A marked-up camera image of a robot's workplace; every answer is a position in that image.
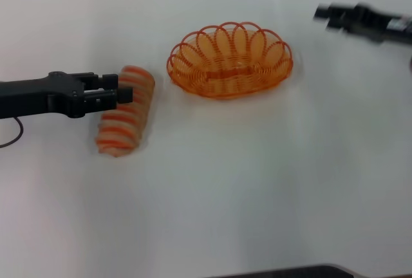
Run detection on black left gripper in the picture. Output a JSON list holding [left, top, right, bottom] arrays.
[[0, 71, 134, 120]]

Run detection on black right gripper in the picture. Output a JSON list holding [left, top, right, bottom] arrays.
[[314, 1, 412, 46]]

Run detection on orange striped bread roll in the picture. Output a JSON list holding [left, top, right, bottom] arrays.
[[95, 64, 156, 158]]

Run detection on orange woven plastic basket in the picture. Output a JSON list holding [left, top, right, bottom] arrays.
[[166, 21, 294, 100]]

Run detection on dark robot base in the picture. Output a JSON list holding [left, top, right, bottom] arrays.
[[205, 263, 364, 278]]

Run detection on thin dark cable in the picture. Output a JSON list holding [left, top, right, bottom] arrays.
[[0, 116, 25, 149]]

